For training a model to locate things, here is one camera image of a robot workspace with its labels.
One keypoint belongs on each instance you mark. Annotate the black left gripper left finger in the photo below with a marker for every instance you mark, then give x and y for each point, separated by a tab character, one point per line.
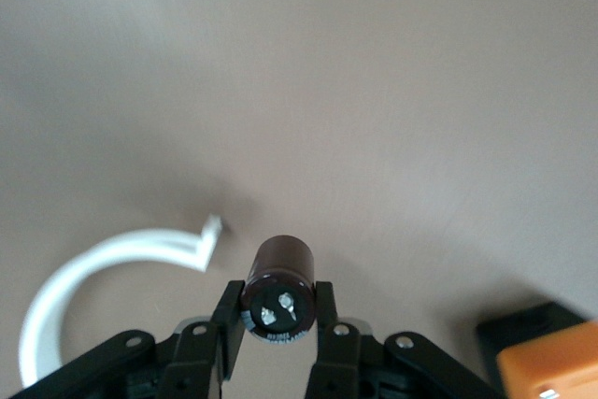
191	361

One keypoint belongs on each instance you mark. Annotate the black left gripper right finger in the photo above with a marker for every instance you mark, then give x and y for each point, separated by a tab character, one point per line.
345	361

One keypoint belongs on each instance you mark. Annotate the dark cylindrical capacitor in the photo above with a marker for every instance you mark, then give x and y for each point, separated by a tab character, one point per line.
280	277

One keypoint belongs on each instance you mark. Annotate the large white arc clamp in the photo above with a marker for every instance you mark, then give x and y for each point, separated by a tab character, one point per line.
51	296

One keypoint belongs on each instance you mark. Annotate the orange buzzer with black base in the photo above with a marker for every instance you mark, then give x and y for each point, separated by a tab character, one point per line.
551	357

